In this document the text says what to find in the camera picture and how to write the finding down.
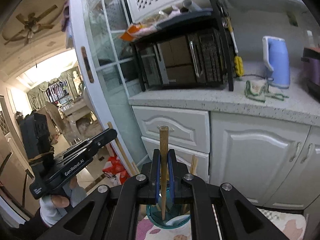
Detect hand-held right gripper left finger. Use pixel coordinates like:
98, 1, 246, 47
47, 149, 162, 240

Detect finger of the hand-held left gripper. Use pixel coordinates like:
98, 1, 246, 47
69, 129, 118, 155

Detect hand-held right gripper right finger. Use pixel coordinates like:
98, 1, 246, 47
167, 149, 288, 240

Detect bunch of wooden chopsticks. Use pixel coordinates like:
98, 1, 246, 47
130, 155, 199, 214

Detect teal glass cup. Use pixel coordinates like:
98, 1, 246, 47
146, 184, 192, 229

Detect person's left hand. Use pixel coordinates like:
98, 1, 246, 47
39, 176, 87, 228

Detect white cabinet drawer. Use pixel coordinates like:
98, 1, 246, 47
141, 136, 210, 183
131, 106, 210, 154

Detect red plastic bag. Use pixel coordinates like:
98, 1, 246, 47
102, 156, 130, 185

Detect white carved console table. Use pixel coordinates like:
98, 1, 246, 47
61, 102, 95, 130

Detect green window curtains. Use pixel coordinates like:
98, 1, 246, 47
26, 70, 83, 103

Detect white framed glass sliding door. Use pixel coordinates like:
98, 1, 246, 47
67, 0, 150, 170

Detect black toaster oven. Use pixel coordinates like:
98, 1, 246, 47
136, 29, 227, 88

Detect orange snack packet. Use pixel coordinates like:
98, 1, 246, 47
119, 24, 144, 42

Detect patchwork quilted table mat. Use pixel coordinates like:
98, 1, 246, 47
136, 207, 307, 240

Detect black microwave oven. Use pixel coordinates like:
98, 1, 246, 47
131, 0, 234, 92

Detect white cloth with green trim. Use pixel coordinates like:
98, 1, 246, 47
244, 79, 290, 103

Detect clear plastic bag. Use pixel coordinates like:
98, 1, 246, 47
145, 11, 173, 29

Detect brown ceiling fan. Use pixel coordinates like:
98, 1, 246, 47
4, 5, 58, 45

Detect blue electric kettle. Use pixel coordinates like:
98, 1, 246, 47
262, 35, 291, 88

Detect metal drawer handle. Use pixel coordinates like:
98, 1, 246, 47
155, 123, 184, 133

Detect wooden sliding door handle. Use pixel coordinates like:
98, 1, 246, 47
80, 46, 94, 83

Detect metal cabinet door handle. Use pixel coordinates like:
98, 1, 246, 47
301, 142, 313, 164
289, 141, 302, 162

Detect yellow brush with white handle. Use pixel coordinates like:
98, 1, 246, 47
229, 22, 244, 77

